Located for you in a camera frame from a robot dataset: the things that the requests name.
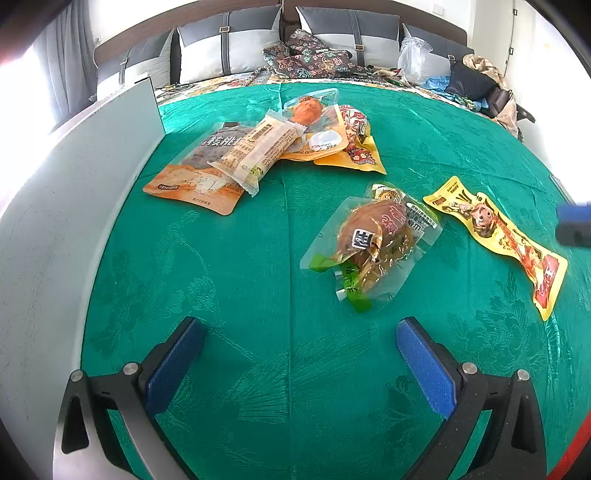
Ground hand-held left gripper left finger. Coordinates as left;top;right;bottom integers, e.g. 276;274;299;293
53;316;206;480

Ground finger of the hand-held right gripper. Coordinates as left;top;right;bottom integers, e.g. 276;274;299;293
556;202;591;247

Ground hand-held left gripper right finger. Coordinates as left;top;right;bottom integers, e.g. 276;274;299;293
396;316;548;480

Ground yellow cartoon snack packet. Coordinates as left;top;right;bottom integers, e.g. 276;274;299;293
423;176;568;321

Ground clear braised meat packet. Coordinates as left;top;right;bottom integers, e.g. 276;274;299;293
300;183;444;315

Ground white cardboard box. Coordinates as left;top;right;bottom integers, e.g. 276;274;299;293
0;76;166;467

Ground orange walnut snack packet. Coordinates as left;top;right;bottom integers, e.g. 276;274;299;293
143;122;245;216

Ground red and yellow snack packet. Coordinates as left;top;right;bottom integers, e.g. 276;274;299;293
314;105;387;175

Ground cream snack bar packet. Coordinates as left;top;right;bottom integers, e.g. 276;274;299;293
208;115;310;197

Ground yellow chicken leg packet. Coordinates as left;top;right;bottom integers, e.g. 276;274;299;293
279;88;349;162

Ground green tablecloth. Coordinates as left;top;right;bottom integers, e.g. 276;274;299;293
83;82;591;480

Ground dark brown chair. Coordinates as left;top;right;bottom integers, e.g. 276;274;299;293
480;88;536;124

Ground black bag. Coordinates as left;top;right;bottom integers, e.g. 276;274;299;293
448;61;498;99

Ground beige patterned blanket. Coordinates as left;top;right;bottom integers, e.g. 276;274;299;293
463;54;520;137

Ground clear plastic bag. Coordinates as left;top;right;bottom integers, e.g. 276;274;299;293
397;37;437;86

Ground brown headboard panel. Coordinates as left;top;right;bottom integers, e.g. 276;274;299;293
281;0;467;44

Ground dark patterned cloth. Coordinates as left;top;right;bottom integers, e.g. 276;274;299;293
262;28;370;80

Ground grey curtain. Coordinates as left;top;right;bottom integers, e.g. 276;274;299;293
34;4;100;123

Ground grey and white cushions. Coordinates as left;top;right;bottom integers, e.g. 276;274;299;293
95;0;283;65

